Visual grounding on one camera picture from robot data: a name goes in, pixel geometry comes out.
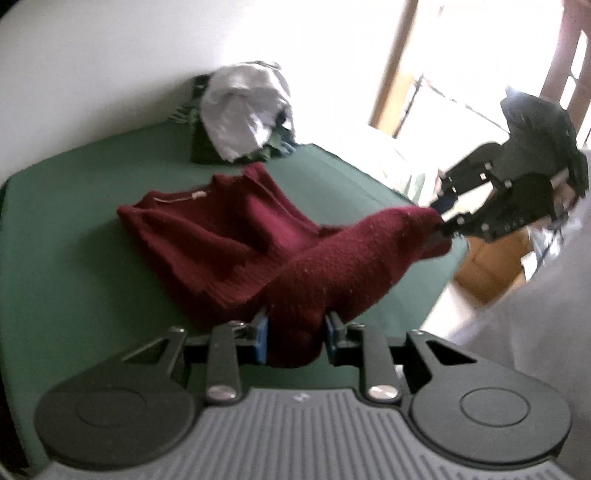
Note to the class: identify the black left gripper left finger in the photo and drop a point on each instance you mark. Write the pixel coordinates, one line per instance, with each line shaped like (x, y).
(220, 352)

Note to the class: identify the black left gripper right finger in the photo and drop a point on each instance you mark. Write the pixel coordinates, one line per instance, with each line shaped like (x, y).
(397, 369)

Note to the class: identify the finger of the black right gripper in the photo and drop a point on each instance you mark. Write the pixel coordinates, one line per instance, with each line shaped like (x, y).
(467, 224)
(470, 173)

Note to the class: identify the dark red knitted sweater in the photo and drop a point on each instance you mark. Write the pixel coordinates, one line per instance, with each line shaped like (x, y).
(238, 247)

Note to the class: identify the brown cardboard box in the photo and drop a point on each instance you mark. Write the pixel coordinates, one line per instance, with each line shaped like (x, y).
(491, 268)

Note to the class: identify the green knitted garment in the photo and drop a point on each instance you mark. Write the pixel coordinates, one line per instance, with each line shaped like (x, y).
(208, 147)

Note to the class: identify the white crumpled garment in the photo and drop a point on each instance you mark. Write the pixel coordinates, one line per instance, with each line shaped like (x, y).
(245, 108)

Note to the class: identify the wooden door frame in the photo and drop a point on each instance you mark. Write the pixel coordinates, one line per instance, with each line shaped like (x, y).
(378, 119)

